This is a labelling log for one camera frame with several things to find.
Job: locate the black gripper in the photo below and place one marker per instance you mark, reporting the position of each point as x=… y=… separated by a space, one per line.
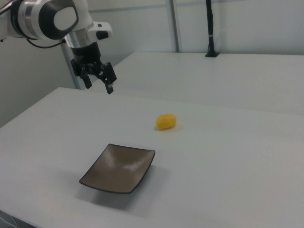
x=86 y=57

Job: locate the yellow lemon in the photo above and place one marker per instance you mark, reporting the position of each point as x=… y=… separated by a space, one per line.
x=166 y=122

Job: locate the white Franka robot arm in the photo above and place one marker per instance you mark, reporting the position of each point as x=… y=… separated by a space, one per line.
x=35 y=19

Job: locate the brown square ceramic plate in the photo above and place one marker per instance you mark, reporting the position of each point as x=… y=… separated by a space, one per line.
x=118 y=168

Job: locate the white adjacent table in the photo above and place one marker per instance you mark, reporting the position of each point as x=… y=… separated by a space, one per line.
x=213 y=78

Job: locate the black pole with white band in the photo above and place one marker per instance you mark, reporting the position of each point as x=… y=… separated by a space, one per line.
x=210 y=23

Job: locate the grey metal partition post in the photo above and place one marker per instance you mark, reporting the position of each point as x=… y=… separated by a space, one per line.
x=175 y=23
x=69 y=71

